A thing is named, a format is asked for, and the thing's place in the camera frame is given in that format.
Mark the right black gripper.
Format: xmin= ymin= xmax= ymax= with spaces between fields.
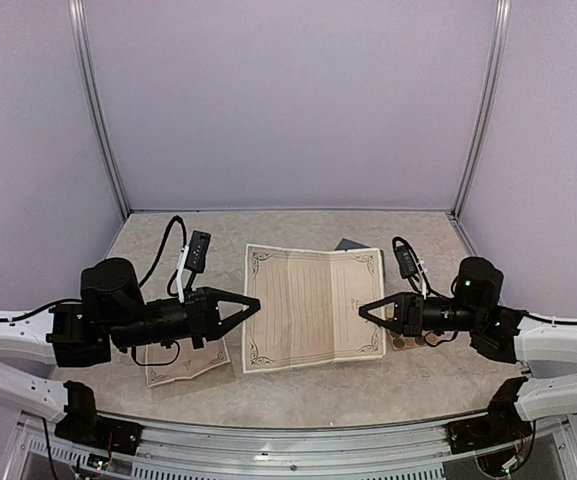
xmin=359 ymin=292 xmax=483 ymax=338

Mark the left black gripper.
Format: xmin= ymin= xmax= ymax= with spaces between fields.
xmin=108 ymin=287 xmax=260 ymax=350

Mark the beige letter with border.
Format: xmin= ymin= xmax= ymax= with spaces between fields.
xmin=241 ymin=244 xmax=387 ymax=374

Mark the blue paper envelope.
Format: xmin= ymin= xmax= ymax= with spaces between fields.
xmin=335 ymin=238 xmax=367 ymax=251

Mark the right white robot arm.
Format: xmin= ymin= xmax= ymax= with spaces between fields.
xmin=358 ymin=257 xmax=577 ymax=444

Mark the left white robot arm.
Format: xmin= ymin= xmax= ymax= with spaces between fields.
xmin=0 ymin=258 xmax=261 ymax=445

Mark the beige letter left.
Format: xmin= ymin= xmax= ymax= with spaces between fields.
xmin=145 ymin=339 xmax=230 ymax=388

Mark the brown sticker sheet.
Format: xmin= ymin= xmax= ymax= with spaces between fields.
xmin=385 ymin=330 xmax=441 ymax=351

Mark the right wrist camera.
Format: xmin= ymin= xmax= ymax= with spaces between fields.
xmin=392 ymin=236 xmax=428 ymax=298

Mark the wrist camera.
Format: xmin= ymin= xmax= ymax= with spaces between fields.
xmin=392 ymin=236 xmax=428 ymax=298
xmin=175 ymin=229 xmax=212 ymax=301

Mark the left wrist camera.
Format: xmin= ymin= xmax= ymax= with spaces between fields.
xmin=175 ymin=229 xmax=212 ymax=301

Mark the front aluminium rail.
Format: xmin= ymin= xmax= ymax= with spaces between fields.
xmin=17 ymin=409 xmax=569 ymax=480

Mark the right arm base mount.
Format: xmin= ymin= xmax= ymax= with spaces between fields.
xmin=446 ymin=377 xmax=534 ymax=454

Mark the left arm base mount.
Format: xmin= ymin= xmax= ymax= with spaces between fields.
xmin=54 ymin=381 xmax=143 ymax=456

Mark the right aluminium frame post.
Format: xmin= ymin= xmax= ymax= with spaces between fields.
xmin=450 ymin=0 xmax=512 ymax=224

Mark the aluminium frame post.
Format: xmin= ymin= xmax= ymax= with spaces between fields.
xmin=68 ymin=0 xmax=132 ymax=221
xmin=450 ymin=0 xmax=512 ymax=224

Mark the left aluminium frame post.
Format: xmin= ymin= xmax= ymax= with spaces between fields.
xmin=68 ymin=0 xmax=132 ymax=221

